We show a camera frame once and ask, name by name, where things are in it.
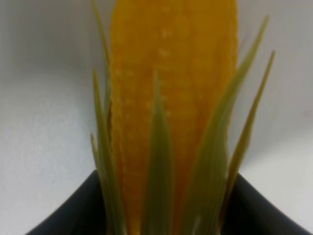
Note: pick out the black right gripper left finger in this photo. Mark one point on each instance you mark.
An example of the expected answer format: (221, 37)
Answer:
(83, 213)

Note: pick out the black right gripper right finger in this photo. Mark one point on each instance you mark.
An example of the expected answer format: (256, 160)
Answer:
(249, 213)

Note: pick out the toy corn cob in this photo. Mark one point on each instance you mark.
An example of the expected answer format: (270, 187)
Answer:
(172, 79)

